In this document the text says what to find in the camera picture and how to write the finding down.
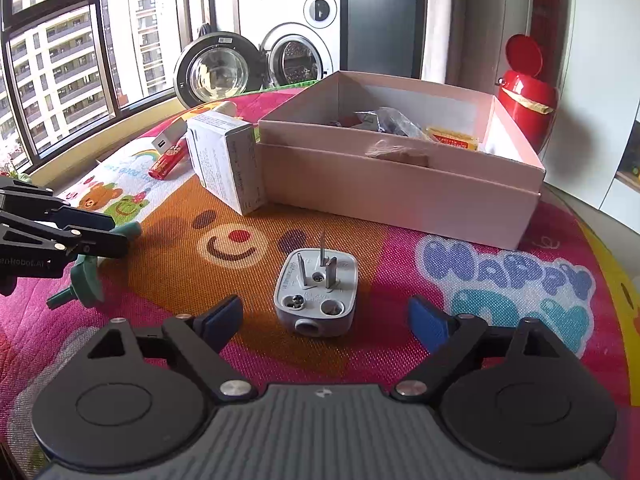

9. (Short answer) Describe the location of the yellow small bottle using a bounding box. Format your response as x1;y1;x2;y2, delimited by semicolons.
424;127;478;151

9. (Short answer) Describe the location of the white usb charger cube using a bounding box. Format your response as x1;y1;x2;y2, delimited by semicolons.
152;118;188;155

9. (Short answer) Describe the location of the teal plastic clip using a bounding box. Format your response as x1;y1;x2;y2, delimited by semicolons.
47;221;142;310

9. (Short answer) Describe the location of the silver washing machine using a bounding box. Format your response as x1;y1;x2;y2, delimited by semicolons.
240;0;348;87

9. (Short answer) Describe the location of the white charger packaging box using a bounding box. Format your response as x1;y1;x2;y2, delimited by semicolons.
186;110;267;216

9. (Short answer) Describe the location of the white three pin plug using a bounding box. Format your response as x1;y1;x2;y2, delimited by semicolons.
273;235;359;338

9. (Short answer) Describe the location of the red lidded trash can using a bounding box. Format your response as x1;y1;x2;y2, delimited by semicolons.
497;34;558;153

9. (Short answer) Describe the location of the clear plastic bag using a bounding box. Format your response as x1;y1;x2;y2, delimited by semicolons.
354;107;436;142

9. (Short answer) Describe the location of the red lighter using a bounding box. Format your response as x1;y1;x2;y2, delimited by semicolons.
148;139;188;180

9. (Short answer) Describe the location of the pink cardboard box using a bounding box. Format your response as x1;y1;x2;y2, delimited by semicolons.
257;72;546;249

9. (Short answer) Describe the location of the colourful cartoon play mat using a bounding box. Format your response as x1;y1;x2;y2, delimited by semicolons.
1;133;639;479

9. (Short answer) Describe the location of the round washing machine door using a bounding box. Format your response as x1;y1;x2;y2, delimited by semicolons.
174;32;267;108

